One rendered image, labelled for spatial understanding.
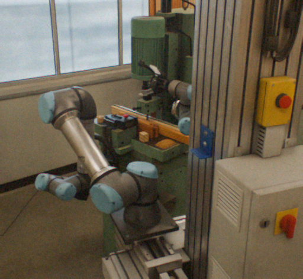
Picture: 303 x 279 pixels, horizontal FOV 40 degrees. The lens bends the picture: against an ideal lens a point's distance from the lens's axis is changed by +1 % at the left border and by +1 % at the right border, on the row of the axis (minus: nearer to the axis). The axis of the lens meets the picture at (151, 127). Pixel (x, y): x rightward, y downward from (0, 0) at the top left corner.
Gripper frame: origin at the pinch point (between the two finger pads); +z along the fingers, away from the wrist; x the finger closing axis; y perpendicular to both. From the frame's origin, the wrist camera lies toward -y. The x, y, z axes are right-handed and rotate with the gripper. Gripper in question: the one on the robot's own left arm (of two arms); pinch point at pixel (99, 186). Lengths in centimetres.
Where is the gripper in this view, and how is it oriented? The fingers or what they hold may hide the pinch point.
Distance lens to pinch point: 211.5
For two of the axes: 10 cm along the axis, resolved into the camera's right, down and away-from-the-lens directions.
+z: 6.5, 2.3, 7.3
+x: 7.0, 2.0, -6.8
